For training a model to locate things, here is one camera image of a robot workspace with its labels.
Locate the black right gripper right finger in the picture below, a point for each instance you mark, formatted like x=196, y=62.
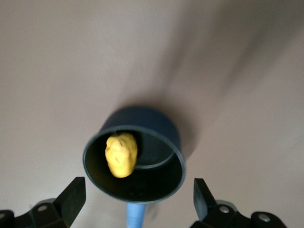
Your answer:
x=213, y=218

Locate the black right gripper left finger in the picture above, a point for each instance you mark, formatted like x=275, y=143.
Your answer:
x=47, y=216

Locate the brown table cover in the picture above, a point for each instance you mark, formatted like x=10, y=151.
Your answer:
x=71, y=59

